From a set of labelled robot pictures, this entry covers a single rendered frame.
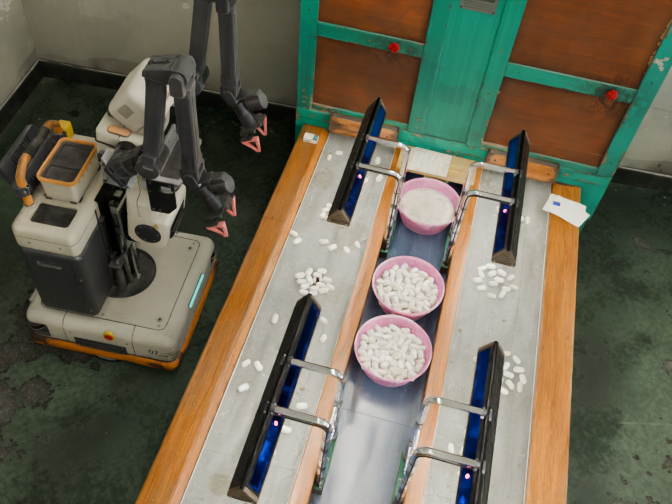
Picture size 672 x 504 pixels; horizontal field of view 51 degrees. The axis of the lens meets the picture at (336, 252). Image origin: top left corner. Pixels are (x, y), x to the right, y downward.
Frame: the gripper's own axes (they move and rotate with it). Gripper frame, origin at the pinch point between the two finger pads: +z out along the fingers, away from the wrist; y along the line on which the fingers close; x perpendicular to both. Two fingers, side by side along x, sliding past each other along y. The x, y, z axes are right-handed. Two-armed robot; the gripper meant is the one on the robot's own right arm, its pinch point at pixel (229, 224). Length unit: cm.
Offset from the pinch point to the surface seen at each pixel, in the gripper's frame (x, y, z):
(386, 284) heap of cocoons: -39, 8, 49
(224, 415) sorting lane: -1, -56, 29
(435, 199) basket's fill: -50, 57, 56
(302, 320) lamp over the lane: -35, -40, 5
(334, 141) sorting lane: -9, 79, 33
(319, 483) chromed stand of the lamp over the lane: -31, -71, 44
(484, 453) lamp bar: -84, -69, 30
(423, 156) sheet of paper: -46, 76, 48
